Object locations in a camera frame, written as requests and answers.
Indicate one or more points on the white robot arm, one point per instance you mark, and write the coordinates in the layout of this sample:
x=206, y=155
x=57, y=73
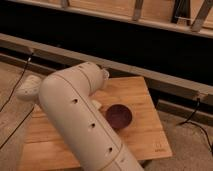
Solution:
x=64, y=96

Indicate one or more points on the cream foam block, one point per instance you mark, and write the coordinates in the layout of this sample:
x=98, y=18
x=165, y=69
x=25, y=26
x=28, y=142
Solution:
x=97, y=104

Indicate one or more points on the dark red bowl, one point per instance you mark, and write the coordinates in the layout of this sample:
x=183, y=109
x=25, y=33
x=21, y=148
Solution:
x=118, y=116

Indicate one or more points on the wooden board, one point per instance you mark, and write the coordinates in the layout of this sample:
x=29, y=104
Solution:
x=45, y=150

